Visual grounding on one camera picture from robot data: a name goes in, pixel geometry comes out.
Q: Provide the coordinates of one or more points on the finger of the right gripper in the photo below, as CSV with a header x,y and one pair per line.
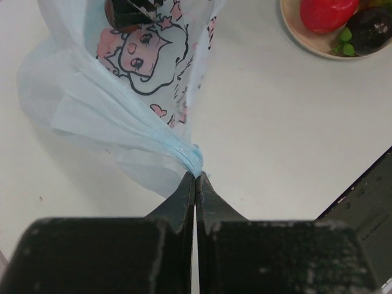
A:
x,y
145,11

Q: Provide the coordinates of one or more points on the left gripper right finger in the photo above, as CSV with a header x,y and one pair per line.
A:
x,y
237,255

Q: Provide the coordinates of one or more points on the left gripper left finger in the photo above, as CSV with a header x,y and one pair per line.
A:
x,y
151,254

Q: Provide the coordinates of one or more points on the light blue plastic bag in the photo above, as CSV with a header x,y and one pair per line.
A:
x,y
129,94

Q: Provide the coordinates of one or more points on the fake red strawberry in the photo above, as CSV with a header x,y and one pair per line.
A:
x,y
323,17

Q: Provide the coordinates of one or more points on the round beige ceramic plate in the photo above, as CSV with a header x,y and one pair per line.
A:
x,y
329,45

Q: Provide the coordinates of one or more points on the fake dark purple plum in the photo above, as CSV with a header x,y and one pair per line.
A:
x,y
366,32

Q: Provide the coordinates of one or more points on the fake dark red fruit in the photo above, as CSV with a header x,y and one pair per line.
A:
x,y
118,15

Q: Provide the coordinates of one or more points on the fake yellow banana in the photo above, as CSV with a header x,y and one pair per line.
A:
x,y
375,3

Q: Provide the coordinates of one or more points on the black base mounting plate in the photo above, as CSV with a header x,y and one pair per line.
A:
x,y
366,207

